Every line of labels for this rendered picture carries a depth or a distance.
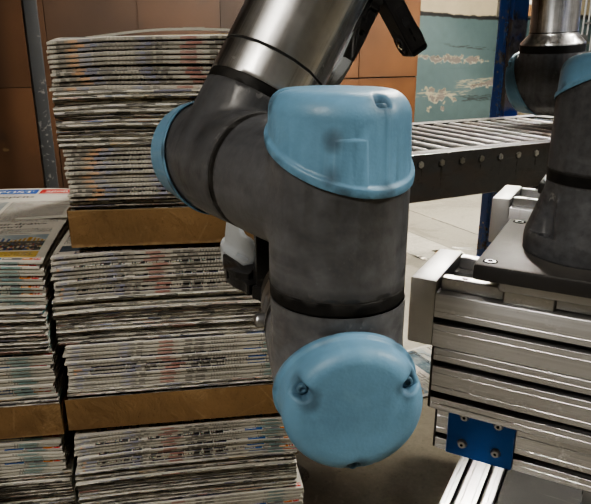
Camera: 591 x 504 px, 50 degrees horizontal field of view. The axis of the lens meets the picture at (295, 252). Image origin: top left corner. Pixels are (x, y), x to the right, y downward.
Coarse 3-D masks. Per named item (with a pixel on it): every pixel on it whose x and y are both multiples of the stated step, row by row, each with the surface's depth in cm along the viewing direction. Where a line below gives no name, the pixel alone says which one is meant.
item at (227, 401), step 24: (0, 408) 73; (24, 408) 74; (48, 408) 74; (72, 408) 75; (96, 408) 75; (120, 408) 76; (144, 408) 76; (168, 408) 77; (192, 408) 78; (216, 408) 78; (240, 408) 79; (264, 408) 79; (0, 432) 74; (24, 432) 75; (48, 432) 75
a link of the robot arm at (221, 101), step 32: (256, 0) 41; (288, 0) 40; (320, 0) 40; (352, 0) 42; (256, 32) 40; (288, 32) 40; (320, 32) 41; (224, 64) 41; (256, 64) 40; (288, 64) 40; (320, 64) 41; (224, 96) 40; (256, 96) 40; (160, 128) 44; (192, 128) 40; (224, 128) 38; (160, 160) 43; (192, 160) 39; (192, 192) 41
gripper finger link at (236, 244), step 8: (232, 232) 59; (240, 232) 58; (224, 240) 61; (232, 240) 59; (240, 240) 58; (248, 240) 57; (224, 248) 61; (232, 248) 60; (240, 248) 58; (248, 248) 57; (232, 256) 59; (240, 256) 58; (248, 256) 57; (248, 264) 56
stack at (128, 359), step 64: (0, 192) 99; (64, 192) 100; (0, 256) 70; (64, 256) 70; (128, 256) 71; (192, 256) 73; (0, 320) 70; (64, 320) 72; (128, 320) 74; (192, 320) 75; (0, 384) 73; (64, 384) 78; (128, 384) 76; (192, 384) 77; (256, 384) 78; (0, 448) 76; (64, 448) 78; (128, 448) 79; (192, 448) 80; (256, 448) 82
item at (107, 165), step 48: (48, 48) 64; (96, 48) 64; (144, 48) 65; (192, 48) 66; (96, 96) 65; (144, 96) 66; (192, 96) 66; (96, 144) 66; (144, 144) 67; (96, 192) 68; (144, 192) 68
